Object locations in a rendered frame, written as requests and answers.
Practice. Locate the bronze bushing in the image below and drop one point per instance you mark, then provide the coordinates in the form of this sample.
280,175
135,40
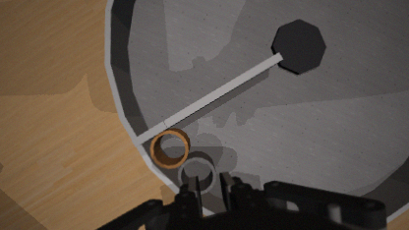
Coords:
160,158

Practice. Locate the grey round turntable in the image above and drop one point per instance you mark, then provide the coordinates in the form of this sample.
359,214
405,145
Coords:
332,115

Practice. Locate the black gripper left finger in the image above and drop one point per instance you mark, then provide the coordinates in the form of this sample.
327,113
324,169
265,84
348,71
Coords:
186,207

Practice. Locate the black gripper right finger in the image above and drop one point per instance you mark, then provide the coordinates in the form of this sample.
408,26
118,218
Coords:
353,212

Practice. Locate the grey metal sleeve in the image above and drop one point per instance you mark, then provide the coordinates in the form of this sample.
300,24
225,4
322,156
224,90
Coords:
205,184

